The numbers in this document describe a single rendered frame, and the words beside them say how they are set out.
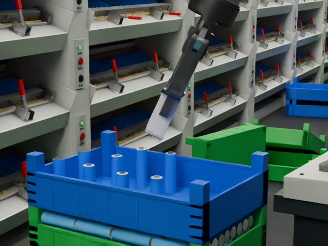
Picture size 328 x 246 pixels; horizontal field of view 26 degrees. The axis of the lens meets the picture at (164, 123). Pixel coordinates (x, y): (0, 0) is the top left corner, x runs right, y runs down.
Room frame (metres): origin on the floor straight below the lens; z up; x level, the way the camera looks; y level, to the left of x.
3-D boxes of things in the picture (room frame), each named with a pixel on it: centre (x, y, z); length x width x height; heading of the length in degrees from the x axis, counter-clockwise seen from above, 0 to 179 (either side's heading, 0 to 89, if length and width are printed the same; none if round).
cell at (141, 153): (1.10, 0.04, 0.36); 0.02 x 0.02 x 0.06
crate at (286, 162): (2.34, -0.38, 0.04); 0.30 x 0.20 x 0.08; 65
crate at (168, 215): (1.02, 0.02, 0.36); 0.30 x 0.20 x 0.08; 57
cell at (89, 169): (1.00, 0.11, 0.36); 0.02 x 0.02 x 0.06
